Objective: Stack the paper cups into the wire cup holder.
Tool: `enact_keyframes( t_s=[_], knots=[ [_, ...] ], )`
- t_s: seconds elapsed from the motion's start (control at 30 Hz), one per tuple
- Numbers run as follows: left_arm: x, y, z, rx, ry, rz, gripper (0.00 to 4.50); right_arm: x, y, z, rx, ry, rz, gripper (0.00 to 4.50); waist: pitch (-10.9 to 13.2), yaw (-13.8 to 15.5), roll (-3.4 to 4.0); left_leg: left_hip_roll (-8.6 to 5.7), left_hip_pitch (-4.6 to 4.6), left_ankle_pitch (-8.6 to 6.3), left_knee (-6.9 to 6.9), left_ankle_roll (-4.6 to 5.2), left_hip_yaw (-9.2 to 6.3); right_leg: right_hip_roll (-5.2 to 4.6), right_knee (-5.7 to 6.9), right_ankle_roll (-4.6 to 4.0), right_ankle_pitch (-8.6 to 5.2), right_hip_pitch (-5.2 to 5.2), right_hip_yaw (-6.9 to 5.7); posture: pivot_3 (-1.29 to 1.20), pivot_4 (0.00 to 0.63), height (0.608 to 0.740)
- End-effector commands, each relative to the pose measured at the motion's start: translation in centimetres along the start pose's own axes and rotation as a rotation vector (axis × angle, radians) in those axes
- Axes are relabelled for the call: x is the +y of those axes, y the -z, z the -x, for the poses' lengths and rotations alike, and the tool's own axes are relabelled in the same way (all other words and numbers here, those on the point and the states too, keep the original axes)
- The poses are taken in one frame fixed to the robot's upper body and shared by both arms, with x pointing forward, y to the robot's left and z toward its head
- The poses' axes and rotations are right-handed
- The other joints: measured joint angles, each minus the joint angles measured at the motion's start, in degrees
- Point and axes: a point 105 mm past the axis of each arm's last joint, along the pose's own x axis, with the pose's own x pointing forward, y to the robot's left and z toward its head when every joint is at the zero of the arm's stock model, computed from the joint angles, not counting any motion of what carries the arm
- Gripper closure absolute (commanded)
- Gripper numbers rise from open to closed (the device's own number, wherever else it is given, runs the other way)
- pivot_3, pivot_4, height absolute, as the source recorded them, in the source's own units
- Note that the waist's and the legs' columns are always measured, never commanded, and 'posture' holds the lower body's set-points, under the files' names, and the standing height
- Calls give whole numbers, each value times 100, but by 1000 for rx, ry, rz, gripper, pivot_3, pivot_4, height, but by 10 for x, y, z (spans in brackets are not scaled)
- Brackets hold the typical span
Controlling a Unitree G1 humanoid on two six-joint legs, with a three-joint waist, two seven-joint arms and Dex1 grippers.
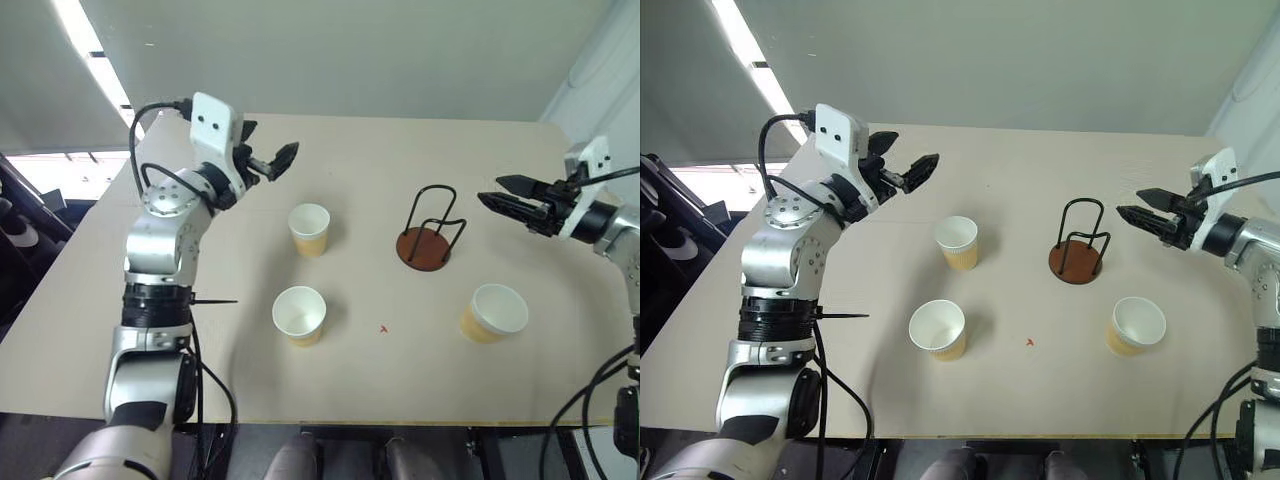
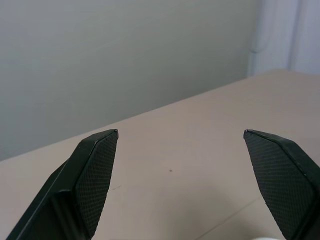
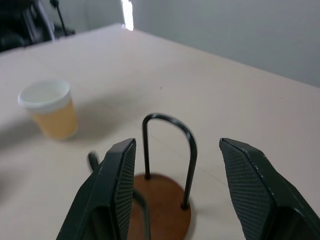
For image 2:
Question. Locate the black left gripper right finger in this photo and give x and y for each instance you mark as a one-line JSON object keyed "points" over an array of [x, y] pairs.
{"points": [[282, 180]]}

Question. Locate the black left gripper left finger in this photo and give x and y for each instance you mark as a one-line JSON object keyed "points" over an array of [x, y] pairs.
{"points": [[82, 180]]}

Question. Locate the white curtain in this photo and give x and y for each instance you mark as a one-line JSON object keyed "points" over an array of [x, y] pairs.
{"points": [[285, 37]]}

